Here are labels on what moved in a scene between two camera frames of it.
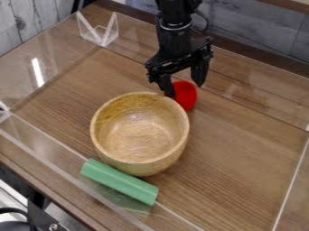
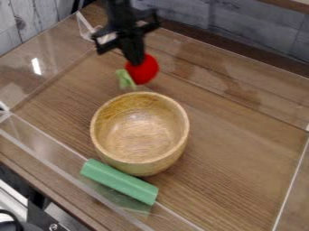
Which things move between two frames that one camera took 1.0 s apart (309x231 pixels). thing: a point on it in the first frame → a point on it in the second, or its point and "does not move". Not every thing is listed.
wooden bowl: [140, 133] does not move
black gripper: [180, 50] → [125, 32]
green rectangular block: [121, 180] does not move
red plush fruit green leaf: [185, 94] → [139, 74]
